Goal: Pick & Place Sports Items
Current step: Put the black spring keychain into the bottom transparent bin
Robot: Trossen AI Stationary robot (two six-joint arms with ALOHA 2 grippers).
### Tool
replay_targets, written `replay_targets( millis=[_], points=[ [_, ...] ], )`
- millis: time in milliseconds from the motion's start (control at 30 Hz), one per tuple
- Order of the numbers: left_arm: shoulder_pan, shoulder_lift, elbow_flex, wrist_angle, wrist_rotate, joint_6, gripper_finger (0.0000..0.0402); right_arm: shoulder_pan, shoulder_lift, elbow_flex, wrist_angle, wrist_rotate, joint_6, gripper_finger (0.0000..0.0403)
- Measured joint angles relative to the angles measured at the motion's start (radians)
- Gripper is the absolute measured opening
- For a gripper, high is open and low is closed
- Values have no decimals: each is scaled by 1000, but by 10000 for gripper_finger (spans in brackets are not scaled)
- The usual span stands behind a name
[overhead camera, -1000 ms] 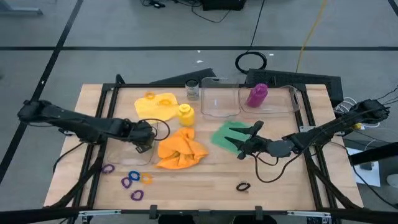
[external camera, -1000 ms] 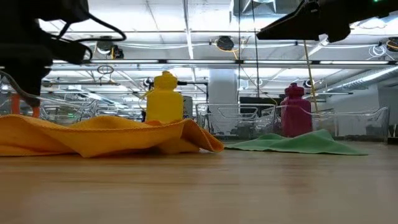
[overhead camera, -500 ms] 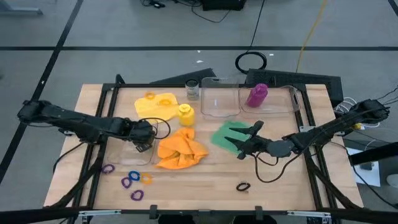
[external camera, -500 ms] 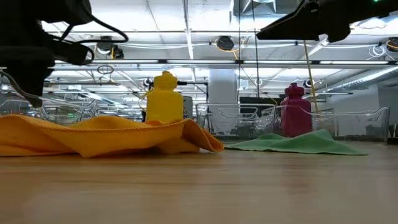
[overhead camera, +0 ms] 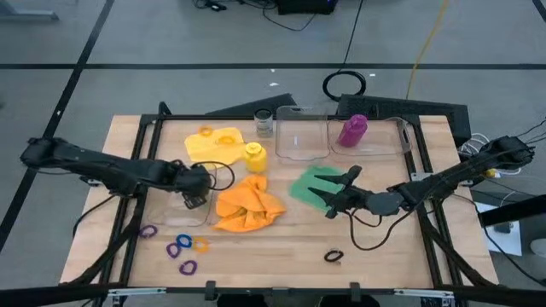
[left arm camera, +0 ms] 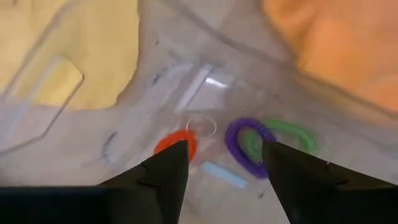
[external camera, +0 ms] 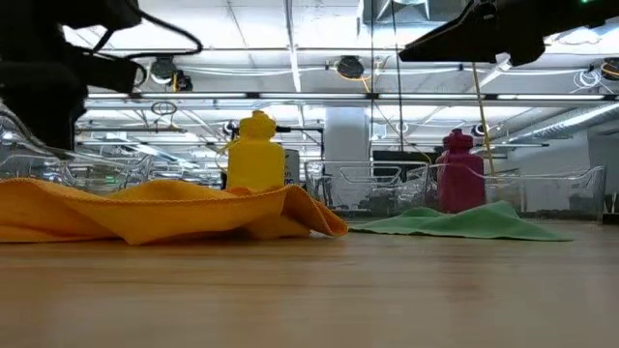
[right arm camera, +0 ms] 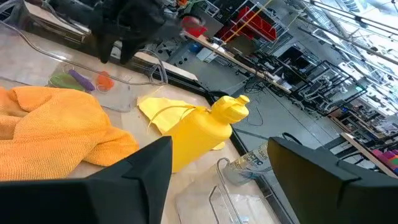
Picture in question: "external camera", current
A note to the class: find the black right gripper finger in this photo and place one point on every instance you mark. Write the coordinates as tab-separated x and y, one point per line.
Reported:
469	38

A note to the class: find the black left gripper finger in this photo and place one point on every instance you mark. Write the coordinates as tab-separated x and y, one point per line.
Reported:
53	135

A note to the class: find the pink plastic water bottle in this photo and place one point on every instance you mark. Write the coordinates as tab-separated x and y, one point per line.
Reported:
462	183

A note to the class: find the green microfiber cloth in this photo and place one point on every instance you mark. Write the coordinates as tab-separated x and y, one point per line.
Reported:
474	224

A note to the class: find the yellow plastic water bottle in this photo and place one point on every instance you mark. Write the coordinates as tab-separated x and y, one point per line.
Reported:
256	159

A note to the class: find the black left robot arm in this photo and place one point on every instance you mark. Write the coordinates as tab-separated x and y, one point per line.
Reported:
58	12

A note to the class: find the clear plastic bin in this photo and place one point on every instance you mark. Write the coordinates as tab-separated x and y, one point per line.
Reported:
556	193
314	188
121	169

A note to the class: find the orange microfiber cloth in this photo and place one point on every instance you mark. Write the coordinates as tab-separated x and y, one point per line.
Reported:
169	212

